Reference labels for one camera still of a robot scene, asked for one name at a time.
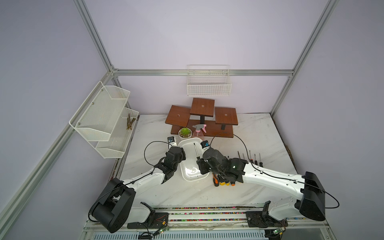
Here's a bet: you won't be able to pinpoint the white storage box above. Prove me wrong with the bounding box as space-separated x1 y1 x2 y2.
178 138 208 182

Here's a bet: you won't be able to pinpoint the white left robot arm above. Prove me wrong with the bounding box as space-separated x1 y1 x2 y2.
89 147 186 233

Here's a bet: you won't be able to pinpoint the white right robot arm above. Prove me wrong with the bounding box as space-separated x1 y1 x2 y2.
197 148 326 222

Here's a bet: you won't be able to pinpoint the potted green succulent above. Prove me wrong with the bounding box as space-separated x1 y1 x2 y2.
178 128 193 140

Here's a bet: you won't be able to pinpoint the pink spray bottle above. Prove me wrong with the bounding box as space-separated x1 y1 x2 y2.
192 124 207 141

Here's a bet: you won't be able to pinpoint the brown wooden tiered stand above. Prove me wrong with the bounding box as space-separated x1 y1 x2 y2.
165 98 239 138

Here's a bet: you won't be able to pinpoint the brown twigs on shelf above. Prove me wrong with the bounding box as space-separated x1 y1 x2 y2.
126 114 137 130

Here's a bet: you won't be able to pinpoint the white mesh lower shelf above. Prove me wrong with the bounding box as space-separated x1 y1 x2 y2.
96 108 139 159

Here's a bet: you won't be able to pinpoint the white mesh shelf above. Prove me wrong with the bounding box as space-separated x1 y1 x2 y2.
69 82 130 142
96 108 139 159

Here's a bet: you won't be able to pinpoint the white mesh upper shelf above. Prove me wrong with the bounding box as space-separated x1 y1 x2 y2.
69 82 130 142

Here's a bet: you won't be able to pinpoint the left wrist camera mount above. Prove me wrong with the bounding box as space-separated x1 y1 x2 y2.
167 136 177 147

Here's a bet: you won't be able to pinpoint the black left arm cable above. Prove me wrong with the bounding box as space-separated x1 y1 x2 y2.
87 140 173 223

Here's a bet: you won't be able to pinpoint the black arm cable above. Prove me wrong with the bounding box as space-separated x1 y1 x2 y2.
209 132 340 210
87 140 173 223

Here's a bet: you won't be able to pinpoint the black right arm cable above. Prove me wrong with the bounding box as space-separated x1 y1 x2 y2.
209 132 340 210

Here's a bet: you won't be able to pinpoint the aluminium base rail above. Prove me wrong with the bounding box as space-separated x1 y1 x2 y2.
80 207 336 240

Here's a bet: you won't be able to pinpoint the white wire wall basket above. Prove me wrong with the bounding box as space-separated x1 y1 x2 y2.
187 65 232 97

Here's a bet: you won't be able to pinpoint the aluminium frame post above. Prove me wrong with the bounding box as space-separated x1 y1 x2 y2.
270 0 339 118

